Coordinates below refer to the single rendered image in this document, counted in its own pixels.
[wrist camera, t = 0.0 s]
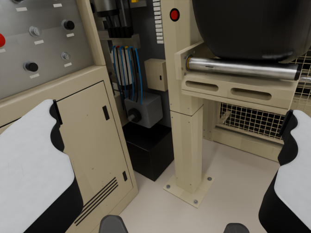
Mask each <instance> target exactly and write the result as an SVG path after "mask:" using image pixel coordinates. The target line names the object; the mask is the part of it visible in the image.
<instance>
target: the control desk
mask: <svg viewBox="0 0 311 233"><path fill-rule="evenodd" d="M47 99H52V100H54V99H55V100H56V103H57V106H58V109H59V112H60V116H61V119H62V123H63V124H62V125H60V128H59V130H60V133H61V136H62V140H63V143H64V146H65V148H64V151H63V152H64V153H66V154H67V155H68V156H69V158H70V161H71V164H72V167H73V170H74V173H75V176H76V180H77V183H78V186H79V189H80V192H81V196H82V199H83V210H82V212H81V214H80V215H79V216H78V217H77V219H76V220H75V221H74V222H73V224H72V225H71V226H70V227H69V228H68V230H67V231H66V232H65V233H99V228H100V222H101V220H102V218H103V217H105V216H106V215H119V214H120V213H121V212H122V211H123V210H124V208H125V207H126V206H127V205H128V204H129V203H130V202H131V201H132V199H133V198H134V197H135V196H136V195H137V194H138V193H139V191H138V187H137V183H136V179H135V175H134V172H133V168H132V164H131V160H130V156H129V152H128V149H127V145H126V141H125V137H124V133H123V129H122V125H121V122H120V118H119V114H118V110H117V106H116V102H115V99H114V95H113V91H112V87H111V83H110V79H109V75H108V72H107V68H106V62H105V59H104V55H103V51H102V47H101V44H100V39H99V35H98V32H97V28H96V24H95V20H94V17H93V12H92V9H91V5H90V1H89V0H0V135H1V134H2V133H3V132H4V131H5V130H6V129H7V128H8V127H10V126H11V125H12V124H13V123H15V122H16V121H17V120H19V119H20V118H21V117H22V116H24V115H25V114H27V113H28V112H29V111H31V110H32V109H34V108H35V107H36V106H38V105H39V104H40V103H41V102H43V101H44V100H47Z"/></svg>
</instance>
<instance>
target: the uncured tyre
mask: <svg viewBox="0 0 311 233"><path fill-rule="evenodd" d="M192 3H193V11H194V15H195V20H196V23H197V27H198V30H199V32H200V35H201V37H202V39H203V40H204V42H205V43H206V45H207V46H208V47H209V49H210V50H211V51H212V53H213V54H214V55H215V56H217V57H219V58H221V59H229V60H243V61H261V62H275V63H290V62H292V61H294V60H295V59H297V58H299V57H300V56H302V55H304V54H305V53H307V51H308V49H309V48H310V46H311V0H192Z"/></svg>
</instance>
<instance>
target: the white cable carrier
mask: <svg viewBox="0 0 311 233"><path fill-rule="evenodd" d="M155 1H156V2H155ZM158 1H161V0H153V2H155V3H153V6H154V11H157V12H154V14H155V15H158V16H155V19H158V20H155V23H156V24H157V25H155V27H156V32H158V33H156V35H157V36H159V37H157V43H164V36H163V26H162V15H161V14H162V11H161V2H158ZM155 6H157V7H155ZM160 19H161V20H160Z"/></svg>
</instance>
